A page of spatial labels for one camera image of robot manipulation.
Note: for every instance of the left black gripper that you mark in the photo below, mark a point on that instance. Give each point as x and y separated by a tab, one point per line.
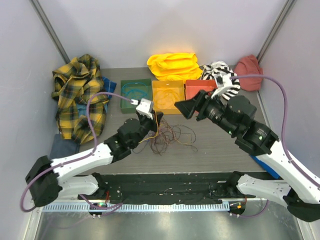
153	122

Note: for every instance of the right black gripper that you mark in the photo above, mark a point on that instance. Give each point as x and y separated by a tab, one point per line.
199	102

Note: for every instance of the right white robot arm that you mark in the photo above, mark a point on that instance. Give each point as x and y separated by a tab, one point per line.
298	190

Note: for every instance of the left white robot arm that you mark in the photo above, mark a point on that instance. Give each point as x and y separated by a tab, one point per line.
49	179

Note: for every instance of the green plastic bin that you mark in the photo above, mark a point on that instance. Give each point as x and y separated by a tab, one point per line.
134	89

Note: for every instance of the black white striped cloth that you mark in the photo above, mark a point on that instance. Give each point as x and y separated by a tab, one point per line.
220	67

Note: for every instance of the blue checked cloth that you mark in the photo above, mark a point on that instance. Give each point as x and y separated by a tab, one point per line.
108	85

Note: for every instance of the red plastic bin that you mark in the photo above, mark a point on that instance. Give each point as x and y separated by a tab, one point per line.
192	87

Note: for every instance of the pink red cloth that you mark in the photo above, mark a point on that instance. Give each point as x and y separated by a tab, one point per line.
249	65

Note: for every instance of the yellow plastic bin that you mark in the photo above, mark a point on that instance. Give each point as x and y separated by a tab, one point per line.
165	94

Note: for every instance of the blue cloth right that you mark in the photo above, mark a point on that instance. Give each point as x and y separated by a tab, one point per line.
267	168

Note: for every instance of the black base mat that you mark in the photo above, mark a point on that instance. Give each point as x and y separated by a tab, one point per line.
166	188

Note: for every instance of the grey blue folded cloth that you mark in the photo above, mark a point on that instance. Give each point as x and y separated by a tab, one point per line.
63	147

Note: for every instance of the yellow cloth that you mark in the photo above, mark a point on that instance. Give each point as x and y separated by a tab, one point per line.
179	66

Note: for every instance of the yellow plaid shirt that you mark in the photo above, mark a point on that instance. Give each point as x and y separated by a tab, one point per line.
74	84

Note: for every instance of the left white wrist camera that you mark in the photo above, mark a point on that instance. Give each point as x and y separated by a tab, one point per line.
144	107

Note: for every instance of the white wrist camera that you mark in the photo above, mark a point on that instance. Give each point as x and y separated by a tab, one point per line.
144	107
223	83

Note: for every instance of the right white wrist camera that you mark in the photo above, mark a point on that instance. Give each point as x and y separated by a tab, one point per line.
223	83

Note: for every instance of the white slotted cable duct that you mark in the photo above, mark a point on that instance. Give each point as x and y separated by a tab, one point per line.
126	208

